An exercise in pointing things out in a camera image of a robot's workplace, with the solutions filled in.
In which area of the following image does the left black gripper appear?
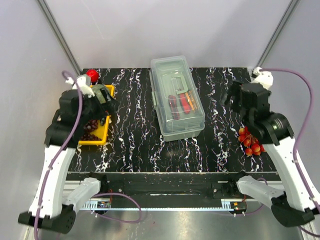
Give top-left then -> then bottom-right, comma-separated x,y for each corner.
78,86 -> 121,125

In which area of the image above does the red utility knife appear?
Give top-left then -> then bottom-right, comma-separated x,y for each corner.
178,93 -> 192,114

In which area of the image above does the clear grey plastic toolbox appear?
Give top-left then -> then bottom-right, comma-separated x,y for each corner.
149,56 -> 205,142

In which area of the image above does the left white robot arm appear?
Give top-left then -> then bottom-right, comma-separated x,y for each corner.
17,71 -> 120,234

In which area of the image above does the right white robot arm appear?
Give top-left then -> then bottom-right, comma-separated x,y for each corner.
221,67 -> 320,228

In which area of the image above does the dark blue grape bunch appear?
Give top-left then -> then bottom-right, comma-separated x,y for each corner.
99,116 -> 107,126

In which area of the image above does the dark red grape bunch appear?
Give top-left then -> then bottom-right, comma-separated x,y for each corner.
80,120 -> 101,141

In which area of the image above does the yellow plastic tray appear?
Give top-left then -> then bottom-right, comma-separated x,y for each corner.
78,85 -> 115,146

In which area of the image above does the red tomato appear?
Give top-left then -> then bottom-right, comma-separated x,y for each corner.
86,69 -> 99,83

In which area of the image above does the red cherry bunch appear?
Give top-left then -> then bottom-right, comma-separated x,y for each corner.
237,126 -> 266,157

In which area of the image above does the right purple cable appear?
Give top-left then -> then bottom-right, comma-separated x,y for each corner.
219,67 -> 320,237

